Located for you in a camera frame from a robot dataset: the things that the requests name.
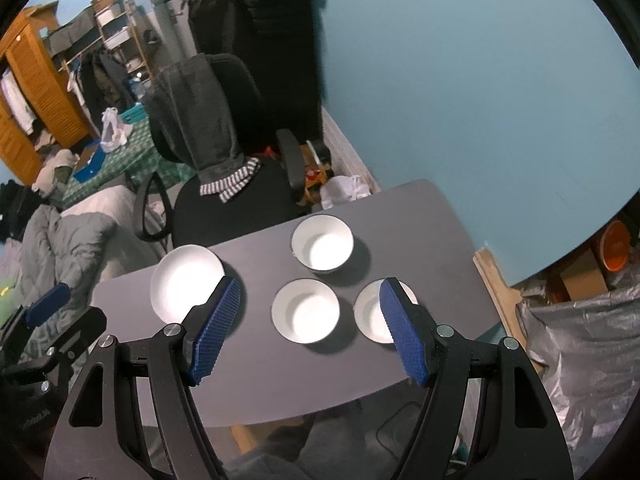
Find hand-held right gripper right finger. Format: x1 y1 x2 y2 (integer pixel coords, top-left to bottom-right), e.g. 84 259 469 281
378 276 573 480

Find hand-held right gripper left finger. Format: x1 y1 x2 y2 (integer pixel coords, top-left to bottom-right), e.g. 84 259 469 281
45 276 243 480

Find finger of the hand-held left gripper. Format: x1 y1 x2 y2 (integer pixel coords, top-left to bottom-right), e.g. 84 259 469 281
5 306 108 377
0 282 71 361

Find white bowl dark rim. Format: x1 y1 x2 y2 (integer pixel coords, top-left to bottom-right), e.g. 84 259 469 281
291 214 355 275
353 279 419 345
271 278 341 345

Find large white plate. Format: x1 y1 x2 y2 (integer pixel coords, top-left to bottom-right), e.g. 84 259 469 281
150 244 226 324

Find green pillow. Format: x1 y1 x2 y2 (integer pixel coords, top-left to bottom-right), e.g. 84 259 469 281
0 260 18 311

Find grey quilted comforter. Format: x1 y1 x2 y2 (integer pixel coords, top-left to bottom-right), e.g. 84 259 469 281
0 205 121 361

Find bed with white sheet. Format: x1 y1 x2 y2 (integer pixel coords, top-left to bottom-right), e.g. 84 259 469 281
62 185 176 306

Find black clothes pile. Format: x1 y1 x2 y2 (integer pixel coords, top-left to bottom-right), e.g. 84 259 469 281
0 180 51 241

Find wooden board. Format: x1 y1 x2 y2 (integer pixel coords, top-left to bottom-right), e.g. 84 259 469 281
472 245 523 342

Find black office chair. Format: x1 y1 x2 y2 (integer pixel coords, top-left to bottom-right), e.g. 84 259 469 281
134 54 306 251

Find beige clothes pile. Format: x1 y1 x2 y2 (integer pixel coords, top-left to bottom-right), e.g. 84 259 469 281
32 149 81 196

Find blue flat box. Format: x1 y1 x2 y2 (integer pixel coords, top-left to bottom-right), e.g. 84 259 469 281
72 147 108 183

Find white tied trash bag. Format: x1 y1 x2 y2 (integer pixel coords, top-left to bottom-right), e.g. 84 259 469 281
320 175 372 211

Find green checked tablecloth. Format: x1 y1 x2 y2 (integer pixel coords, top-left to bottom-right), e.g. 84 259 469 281
62 117 198 206

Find white plastic bag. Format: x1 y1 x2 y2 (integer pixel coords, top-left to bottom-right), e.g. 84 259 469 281
100 107 132 153

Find cardboard box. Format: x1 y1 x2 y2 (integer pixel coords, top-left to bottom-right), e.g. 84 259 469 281
547 245 611 306

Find silver plastic tarp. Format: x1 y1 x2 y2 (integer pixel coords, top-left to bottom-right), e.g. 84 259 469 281
515 285 640 466

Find white ribbed panel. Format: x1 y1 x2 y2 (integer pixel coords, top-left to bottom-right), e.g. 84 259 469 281
320 105 381 196

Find white hanging shirt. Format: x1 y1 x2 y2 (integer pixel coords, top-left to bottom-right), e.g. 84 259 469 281
0 70 37 136

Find teal plastic crate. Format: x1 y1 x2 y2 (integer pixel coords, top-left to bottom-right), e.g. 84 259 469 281
120 104 151 126

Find wooden louvred wardrobe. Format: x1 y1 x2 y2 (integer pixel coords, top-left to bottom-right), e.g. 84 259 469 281
0 2 96 183

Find grey garment striped cuffs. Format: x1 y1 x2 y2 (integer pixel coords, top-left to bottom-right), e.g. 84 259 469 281
145 54 262 205

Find orange bowl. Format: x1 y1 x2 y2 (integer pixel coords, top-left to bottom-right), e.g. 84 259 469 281
600 220 632 271

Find clothes rack dark jackets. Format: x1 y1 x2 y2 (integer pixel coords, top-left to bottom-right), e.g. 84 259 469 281
67 47 148 121

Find grey fabric storage box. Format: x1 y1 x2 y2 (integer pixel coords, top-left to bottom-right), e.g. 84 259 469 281
47 10 101 56

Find wooden shelf unit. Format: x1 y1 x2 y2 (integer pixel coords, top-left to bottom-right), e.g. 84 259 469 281
90 0 151 81

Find black hanging coat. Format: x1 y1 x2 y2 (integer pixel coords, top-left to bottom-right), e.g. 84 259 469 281
170 0 328 146

